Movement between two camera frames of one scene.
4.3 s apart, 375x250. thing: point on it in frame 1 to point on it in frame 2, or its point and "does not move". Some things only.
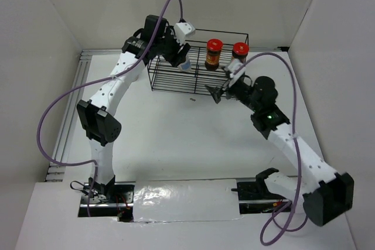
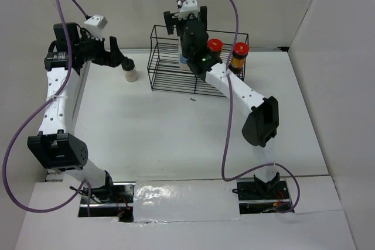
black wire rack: (198, 65) does not move
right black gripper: (216, 92) to (170, 20)
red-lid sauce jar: (240, 50) does not move
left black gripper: (175, 58) to (113, 58)
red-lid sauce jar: (214, 48) does not move
